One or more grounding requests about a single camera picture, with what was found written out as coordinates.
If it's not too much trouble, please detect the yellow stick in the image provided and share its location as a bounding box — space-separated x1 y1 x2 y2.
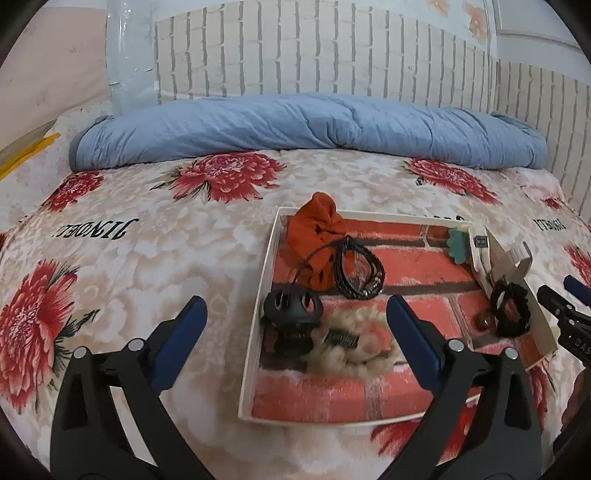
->
0 133 62 179

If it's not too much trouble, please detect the black scrunchie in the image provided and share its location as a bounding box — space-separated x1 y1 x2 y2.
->
489 280 532 337

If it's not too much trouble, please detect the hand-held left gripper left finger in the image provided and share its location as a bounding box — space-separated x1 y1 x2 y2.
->
50 295 218 480

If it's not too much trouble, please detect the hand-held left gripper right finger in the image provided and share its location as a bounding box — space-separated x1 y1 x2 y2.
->
381 294 543 480

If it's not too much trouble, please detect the floral printed blanket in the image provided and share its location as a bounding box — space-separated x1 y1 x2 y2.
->
0 102 591 480

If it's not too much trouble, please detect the brick pattern tray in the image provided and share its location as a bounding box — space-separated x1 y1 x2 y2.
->
238 206 558 424

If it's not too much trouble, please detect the blue rolled quilt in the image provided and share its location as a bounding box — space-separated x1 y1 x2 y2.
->
68 93 549 174

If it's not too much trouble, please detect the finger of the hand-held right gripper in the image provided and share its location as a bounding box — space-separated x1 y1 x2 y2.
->
564 275 591 302
537 285 580 325

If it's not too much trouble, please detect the teal hair clip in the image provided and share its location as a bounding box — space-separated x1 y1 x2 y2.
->
447 229 472 265

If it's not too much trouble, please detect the person's right hand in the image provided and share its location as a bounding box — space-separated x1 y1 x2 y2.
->
560 369 591 431

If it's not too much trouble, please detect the cream scrunchie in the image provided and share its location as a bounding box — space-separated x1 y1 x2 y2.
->
305 314 399 376

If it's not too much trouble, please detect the black claw hair clip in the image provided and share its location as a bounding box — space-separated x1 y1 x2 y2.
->
261 284 324 344

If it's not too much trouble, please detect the clear plastic bag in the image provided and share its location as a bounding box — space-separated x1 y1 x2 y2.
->
105 0 160 117

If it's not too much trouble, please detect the black cord bracelet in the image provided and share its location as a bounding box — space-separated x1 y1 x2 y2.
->
291 236 387 300

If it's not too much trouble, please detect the orange scrunchie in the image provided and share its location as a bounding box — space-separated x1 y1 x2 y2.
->
284 193 347 291

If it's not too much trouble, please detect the white fabric hair clip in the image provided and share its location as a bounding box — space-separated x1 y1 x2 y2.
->
468 225 499 296

